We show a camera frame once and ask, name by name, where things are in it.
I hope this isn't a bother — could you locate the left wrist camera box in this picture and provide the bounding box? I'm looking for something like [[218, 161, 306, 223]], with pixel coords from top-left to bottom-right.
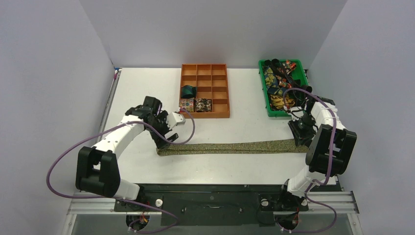
[[166, 112, 186, 130]]

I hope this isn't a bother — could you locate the pile of patterned ties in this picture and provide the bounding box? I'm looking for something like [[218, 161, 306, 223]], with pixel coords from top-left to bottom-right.
[[259, 59, 313, 112]]

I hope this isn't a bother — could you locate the rolled dotted colourful tie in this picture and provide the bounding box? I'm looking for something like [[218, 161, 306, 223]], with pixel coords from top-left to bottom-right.
[[179, 98, 195, 112]]

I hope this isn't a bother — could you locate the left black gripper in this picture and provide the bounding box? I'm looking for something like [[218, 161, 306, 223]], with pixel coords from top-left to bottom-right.
[[147, 111, 178, 149]]

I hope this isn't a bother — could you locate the rolled dark green tie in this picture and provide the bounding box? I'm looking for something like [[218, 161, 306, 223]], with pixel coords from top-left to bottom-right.
[[181, 85, 197, 99]]

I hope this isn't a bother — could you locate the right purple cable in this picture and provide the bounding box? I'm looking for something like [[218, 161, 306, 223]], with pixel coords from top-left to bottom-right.
[[282, 87, 338, 234]]

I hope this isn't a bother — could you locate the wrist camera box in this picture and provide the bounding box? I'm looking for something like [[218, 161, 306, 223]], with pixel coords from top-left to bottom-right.
[[288, 107, 304, 119], [166, 112, 186, 130]]

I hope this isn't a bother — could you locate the rolled black floral tie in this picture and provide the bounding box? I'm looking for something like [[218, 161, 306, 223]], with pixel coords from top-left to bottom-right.
[[195, 98, 212, 112]]

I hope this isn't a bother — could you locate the olive floral patterned tie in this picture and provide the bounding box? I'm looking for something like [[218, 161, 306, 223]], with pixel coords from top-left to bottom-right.
[[157, 139, 308, 156]]

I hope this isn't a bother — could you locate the green plastic bin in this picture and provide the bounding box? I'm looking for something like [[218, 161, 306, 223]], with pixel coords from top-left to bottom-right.
[[258, 59, 312, 117]]

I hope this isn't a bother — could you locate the purple cable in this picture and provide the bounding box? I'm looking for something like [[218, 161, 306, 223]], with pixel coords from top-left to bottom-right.
[[282, 87, 338, 234], [46, 108, 196, 234]]

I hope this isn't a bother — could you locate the aluminium frame rail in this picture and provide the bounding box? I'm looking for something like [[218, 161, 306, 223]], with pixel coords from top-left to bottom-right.
[[62, 191, 363, 235]]

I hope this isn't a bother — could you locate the orange compartment tray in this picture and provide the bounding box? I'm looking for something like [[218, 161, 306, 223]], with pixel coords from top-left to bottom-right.
[[179, 64, 231, 119]]

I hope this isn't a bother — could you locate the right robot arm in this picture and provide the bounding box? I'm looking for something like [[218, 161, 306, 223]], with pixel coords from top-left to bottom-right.
[[276, 96, 357, 211]]

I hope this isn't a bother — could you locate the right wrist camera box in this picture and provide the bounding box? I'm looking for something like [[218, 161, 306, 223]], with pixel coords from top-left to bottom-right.
[[288, 107, 304, 119]]

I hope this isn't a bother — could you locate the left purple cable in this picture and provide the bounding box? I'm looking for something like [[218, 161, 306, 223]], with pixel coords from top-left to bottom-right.
[[46, 108, 196, 234]]

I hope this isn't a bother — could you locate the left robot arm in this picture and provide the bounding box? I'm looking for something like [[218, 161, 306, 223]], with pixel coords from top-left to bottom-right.
[[75, 96, 185, 211]]

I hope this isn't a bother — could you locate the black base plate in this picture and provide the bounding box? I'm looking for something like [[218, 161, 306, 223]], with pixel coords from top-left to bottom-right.
[[81, 182, 341, 228]]

